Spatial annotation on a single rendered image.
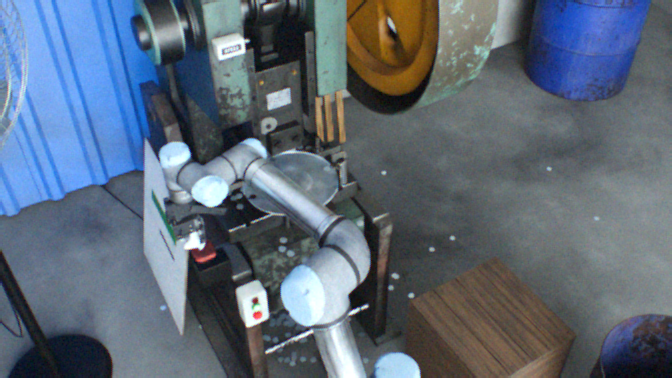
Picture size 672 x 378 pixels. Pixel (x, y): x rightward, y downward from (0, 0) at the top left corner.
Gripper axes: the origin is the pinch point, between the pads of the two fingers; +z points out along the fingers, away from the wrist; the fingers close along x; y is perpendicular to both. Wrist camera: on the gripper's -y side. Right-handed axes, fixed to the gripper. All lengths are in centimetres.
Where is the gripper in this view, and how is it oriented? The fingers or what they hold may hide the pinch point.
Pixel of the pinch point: (201, 244)
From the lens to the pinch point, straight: 196.2
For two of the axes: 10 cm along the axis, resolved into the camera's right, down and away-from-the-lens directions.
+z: 0.1, 7.4, 6.7
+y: -8.7, 3.4, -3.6
